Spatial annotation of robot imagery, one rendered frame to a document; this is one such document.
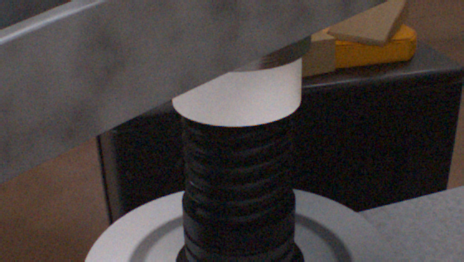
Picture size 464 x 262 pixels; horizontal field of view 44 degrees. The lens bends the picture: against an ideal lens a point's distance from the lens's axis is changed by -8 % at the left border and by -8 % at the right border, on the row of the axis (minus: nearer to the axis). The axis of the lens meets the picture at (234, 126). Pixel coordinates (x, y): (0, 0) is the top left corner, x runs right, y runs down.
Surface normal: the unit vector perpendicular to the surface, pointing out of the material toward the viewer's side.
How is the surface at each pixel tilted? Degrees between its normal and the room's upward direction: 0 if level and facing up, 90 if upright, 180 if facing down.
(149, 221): 0
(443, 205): 0
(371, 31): 11
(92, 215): 0
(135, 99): 90
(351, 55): 90
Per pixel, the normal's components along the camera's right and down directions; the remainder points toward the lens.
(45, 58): 0.61, 0.34
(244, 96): 0.16, 0.44
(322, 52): 0.43, 0.40
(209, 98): -0.42, 0.41
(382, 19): -0.11, -0.80
